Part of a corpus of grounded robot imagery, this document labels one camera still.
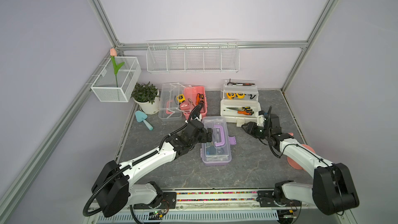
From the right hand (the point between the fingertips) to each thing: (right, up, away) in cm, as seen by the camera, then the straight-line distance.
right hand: (242, 126), depth 87 cm
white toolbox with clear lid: (+2, +14, +17) cm, 22 cm away
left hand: (-21, -2, -6) cm, 22 cm away
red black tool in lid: (+5, +27, +21) cm, 34 cm away
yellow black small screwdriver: (+6, +10, +21) cm, 24 cm away
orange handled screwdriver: (+6, +7, +17) cm, 19 cm away
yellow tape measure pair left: (-4, +18, +18) cm, 26 cm away
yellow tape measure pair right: (+3, +19, +18) cm, 26 cm away
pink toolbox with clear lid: (-41, +16, +17) cm, 47 cm away
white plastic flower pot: (-61, +10, +18) cm, 64 cm away
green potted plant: (-59, +20, +7) cm, 62 cm away
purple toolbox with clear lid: (-15, -12, -9) cm, 21 cm away
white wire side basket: (-76, +22, -5) cm, 79 cm away
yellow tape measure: (-38, +16, +16) cm, 44 cm away
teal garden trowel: (-66, +4, +18) cm, 68 cm away
